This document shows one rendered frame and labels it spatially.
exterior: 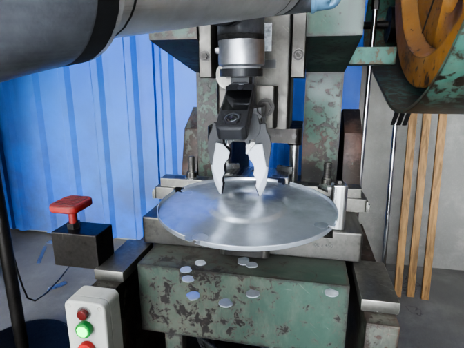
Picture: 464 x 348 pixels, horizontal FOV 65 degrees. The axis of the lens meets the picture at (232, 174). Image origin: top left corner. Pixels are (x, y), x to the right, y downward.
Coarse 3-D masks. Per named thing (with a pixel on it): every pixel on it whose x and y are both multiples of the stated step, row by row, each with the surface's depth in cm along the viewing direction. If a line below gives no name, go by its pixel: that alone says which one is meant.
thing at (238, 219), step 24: (216, 192) 67; (240, 192) 65; (264, 192) 67; (288, 192) 67; (312, 192) 67; (168, 216) 56; (192, 216) 56; (216, 216) 56; (240, 216) 55; (264, 216) 55; (288, 216) 56; (312, 216) 56; (336, 216) 56; (192, 240) 49; (216, 240) 49; (240, 240) 49; (264, 240) 49; (288, 240) 49; (312, 240) 49
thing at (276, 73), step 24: (264, 24) 69; (288, 24) 68; (264, 48) 70; (288, 48) 69; (216, 72) 72; (264, 72) 71; (288, 72) 71; (264, 96) 70; (288, 96) 72; (288, 120) 73
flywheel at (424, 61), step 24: (408, 0) 93; (432, 0) 80; (456, 0) 73; (408, 24) 90; (432, 24) 79; (456, 24) 57; (408, 48) 84; (432, 48) 77; (408, 72) 83; (432, 72) 67
